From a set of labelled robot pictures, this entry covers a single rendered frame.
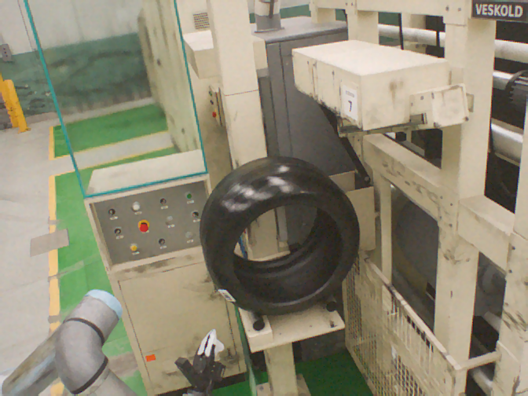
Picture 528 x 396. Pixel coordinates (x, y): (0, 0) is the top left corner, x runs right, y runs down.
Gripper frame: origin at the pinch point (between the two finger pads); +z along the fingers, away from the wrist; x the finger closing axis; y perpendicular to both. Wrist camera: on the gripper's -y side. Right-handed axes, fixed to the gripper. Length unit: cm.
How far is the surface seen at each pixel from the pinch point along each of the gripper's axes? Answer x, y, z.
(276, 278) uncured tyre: -8.2, 30.4, 30.9
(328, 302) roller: 16.7, 35.4, 22.9
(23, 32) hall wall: -786, -61, 512
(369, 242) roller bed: 13, 58, 58
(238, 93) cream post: 5, -23, 81
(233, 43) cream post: 12, -36, 92
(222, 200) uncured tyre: 8.9, -17.8, 39.0
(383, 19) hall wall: -447, 580, 961
